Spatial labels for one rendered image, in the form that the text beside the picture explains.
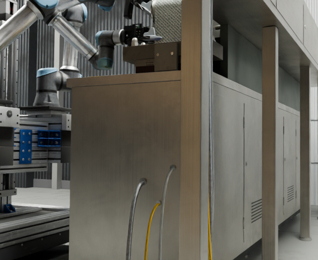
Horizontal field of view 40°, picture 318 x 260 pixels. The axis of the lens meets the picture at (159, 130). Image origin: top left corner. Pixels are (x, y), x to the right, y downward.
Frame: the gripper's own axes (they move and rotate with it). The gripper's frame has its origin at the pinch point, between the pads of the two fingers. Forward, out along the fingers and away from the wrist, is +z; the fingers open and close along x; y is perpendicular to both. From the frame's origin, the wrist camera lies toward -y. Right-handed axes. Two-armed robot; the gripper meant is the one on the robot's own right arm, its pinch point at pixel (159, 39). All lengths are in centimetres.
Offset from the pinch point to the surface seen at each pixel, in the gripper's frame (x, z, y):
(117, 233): -20, 0, -88
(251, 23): 7.1, 41.0, 7.2
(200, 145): -72, 56, -51
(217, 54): -9.2, 33.0, -10.3
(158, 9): -1.1, -1.6, 14.4
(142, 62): -17.8, 2.6, -15.1
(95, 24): 291, -267, 118
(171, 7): -0.9, 5.0, 14.6
